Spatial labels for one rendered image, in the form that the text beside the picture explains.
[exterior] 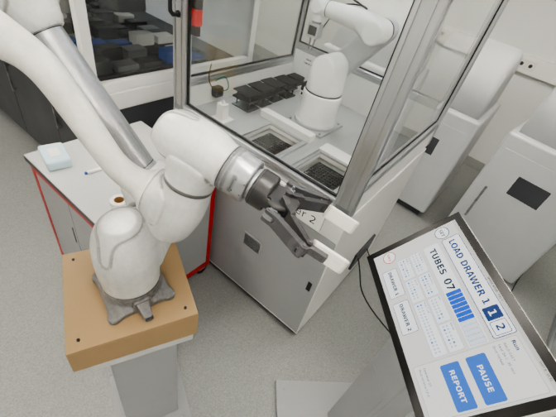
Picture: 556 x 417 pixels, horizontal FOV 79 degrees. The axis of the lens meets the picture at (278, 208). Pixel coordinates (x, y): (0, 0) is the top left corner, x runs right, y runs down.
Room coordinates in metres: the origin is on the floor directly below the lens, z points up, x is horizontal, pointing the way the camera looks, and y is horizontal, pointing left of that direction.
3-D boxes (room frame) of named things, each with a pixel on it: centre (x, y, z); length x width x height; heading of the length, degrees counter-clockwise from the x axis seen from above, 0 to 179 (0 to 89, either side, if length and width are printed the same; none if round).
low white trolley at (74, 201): (1.19, 0.72, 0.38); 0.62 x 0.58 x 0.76; 61
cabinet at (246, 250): (1.65, -0.06, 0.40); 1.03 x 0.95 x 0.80; 61
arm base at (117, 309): (0.52, 0.34, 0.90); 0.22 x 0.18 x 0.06; 45
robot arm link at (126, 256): (0.54, 0.35, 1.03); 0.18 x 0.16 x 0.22; 173
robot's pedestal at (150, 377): (0.54, 0.35, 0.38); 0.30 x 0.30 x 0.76; 35
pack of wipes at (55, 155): (1.10, 0.99, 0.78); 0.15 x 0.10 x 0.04; 49
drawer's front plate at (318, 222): (1.10, -0.06, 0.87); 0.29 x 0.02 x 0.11; 61
